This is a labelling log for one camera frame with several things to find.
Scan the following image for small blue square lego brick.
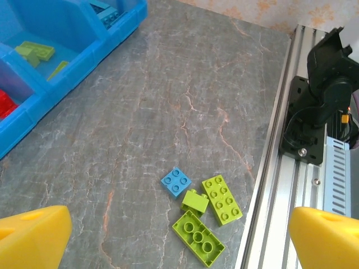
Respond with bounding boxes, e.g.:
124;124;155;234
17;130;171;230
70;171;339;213
160;167;193;201

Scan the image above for blue three-compartment plastic container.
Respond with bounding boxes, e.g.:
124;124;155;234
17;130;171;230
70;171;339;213
0;0;149;160

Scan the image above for small green lego brick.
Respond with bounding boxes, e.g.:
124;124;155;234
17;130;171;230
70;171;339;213
179;189;210;218

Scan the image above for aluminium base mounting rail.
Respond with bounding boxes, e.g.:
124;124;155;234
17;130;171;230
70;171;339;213
234;24;330;269

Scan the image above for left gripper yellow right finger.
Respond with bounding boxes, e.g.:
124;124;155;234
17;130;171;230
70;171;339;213
288;206;359;269

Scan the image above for green square lego brick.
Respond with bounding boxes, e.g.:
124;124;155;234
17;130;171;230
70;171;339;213
15;45;40;68

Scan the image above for red lego brick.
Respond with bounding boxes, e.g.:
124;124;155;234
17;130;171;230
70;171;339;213
0;103;19;120
0;89;14;109

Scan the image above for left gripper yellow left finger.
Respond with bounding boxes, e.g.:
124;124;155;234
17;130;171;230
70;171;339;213
0;205;72;269

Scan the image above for white slotted cable duct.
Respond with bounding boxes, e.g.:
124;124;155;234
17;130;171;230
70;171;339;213
322;136;352;218

